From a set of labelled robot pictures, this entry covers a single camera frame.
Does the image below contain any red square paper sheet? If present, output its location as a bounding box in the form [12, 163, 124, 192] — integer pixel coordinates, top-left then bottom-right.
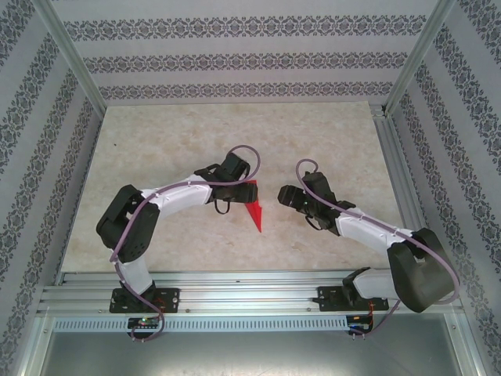
[244, 179, 265, 234]

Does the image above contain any aluminium side rail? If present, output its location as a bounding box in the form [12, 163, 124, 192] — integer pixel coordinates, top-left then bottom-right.
[371, 105, 445, 283]

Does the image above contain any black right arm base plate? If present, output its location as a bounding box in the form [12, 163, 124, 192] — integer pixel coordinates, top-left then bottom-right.
[316, 285, 391, 313]

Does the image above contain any long aluminium mounting rail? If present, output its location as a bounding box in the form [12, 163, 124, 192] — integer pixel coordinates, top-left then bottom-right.
[37, 269, 465, 316]

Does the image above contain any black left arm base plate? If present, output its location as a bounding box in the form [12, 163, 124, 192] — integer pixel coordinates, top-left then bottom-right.
[109, 287, 181, 314]

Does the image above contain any slotted grey cable duct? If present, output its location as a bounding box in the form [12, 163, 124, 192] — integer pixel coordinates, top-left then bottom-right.
[52, 316, 369, 333]

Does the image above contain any aluminium frame post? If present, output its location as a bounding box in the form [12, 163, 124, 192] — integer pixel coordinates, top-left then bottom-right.
[33, 0, 109, 114]
[385, 0, 459, 117]

